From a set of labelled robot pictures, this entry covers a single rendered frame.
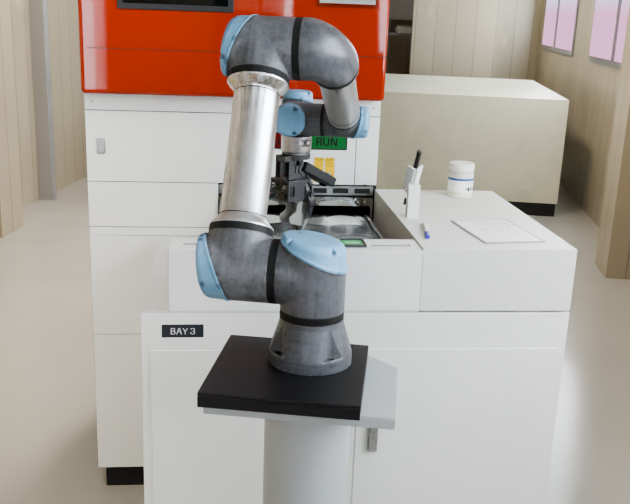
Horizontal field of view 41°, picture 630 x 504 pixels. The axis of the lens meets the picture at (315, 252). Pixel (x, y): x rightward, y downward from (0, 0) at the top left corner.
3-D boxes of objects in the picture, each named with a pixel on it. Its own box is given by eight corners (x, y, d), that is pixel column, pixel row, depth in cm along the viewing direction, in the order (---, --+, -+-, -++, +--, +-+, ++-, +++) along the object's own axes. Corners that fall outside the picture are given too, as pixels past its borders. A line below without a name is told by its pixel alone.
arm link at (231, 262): (271, 300, 143) (302, 4, 153) (185, 293, 144) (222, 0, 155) (280, 309, 154) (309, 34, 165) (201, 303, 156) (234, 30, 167)
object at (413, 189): (400, 212, 215) (403, 161, 211) (415, 213, 216) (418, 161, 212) (405, 218, 209) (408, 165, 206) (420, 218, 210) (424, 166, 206)
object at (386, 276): (170, 297, 190) (169, 237, 186) (410, 297, 196) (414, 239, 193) (167, 311, 181) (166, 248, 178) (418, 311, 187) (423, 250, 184)
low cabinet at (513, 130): (556, 217, 645) (570, 100, 620) (253, 198, 667) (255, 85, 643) (523, 170, 836) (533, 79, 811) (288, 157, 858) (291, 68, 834)
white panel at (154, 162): (90, 232, 241) (85, 90, 230) (372, 235, 250) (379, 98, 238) (88, 235, 238) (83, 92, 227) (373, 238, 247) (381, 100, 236)
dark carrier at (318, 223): (241, 214, 237) (241, 212, 237) (362, 216, 241) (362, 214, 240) (244, 248, 204) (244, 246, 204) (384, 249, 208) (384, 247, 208)
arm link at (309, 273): (342, 322, 144) (346, 245, 141) (264, 315, 146) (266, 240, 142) (348, 300, 156) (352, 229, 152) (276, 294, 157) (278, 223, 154)
